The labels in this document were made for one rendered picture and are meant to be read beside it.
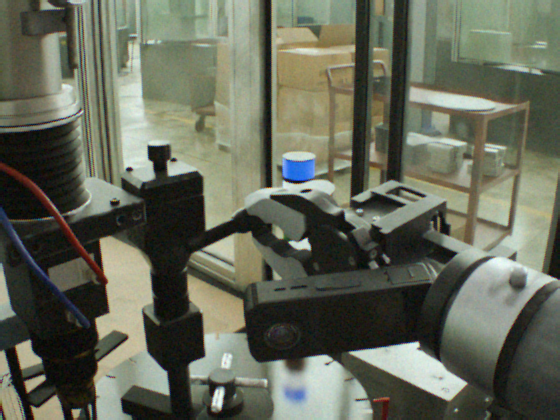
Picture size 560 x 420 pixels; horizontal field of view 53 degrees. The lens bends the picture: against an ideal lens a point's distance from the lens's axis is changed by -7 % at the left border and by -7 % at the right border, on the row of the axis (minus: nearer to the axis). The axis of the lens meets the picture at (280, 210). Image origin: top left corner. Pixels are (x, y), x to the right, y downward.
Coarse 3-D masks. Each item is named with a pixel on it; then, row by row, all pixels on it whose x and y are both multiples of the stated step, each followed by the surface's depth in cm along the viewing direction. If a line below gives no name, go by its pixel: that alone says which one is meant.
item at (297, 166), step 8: (296, 152) 85; (304, 152) 85; (288, 160) 82; (296, 160) 81; (304, 160) 82; (312, 160) 82; (288, 168) 82; (296, 168) 82; (304, 168) 82; (312, 168) 83; (288, 176) 83; (296, 176) 82; (304, 176) 82; (312, 176) 83
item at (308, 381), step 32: (224, 352) 75; (96, 384) 68; (128, 384) 68; (160, 384) 68; (288, 384) 69; (320, 384) 69; (352, 384) 69; (128, 416) 63; (288, 416) 63; (320, 416) 63; (352, 416) 63
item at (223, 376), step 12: (228, 360) 65; (216, 372) 62; (228, 372) 62; (192, 384) 62; (204, 384) 62; (216, 384) 61; (228, 384) 61; (240, 384) 62; (252, 384) 62; (264, 384) 62; (216, 396) 59; (228, 396) 61; (216, 408) 58
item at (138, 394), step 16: (176, 368) 52; (176, 384) 53; (128, 400) 56; (144, 400) 56; (160, 400) 56; (176, 400) 53; (192, 400) 55; (144, 416) 56; (160, 416) 55; (176, 416) 54; (192, 416) 54
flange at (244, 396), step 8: (192, 392) 66; (200, 392) 66; (208, 392) 63; (240, 392) 64; (248, 392) 66; (256, 392) 66; (264, 392) 66; (200, 400) 64; (208, 400) 62; (232, 400) 62; (240, 400) 62; (248, 400) 64; (256, 400) 64; (264, 400) 65; (272, 400) 65; (208, 408) 61; (224, 408) 61; (232, 408) 61; (240, 408) 62; (248, 408) 63; (256, 408) 63; (264, 408) 63; (272, 408) 63; (208, 416) 62; (216, 416) 61; (224, 416) 61; (232, 416) 62; (240, 416) 62; (248, 416) 62; (256, 416) 62; (264, 416) 62; (272, 416) 62
